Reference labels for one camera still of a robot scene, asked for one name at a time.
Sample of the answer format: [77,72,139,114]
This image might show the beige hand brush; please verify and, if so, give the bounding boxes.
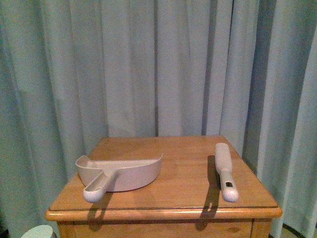
[215,143,239,203]

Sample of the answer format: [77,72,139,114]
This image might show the beige plastic dustpan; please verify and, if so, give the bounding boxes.
[75,156,162,203]

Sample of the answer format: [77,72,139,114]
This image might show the light blue curtain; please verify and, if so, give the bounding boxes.
[0,0,317,238]

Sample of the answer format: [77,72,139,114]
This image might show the white round trash bin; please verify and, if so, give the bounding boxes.
[21,225,57,238]

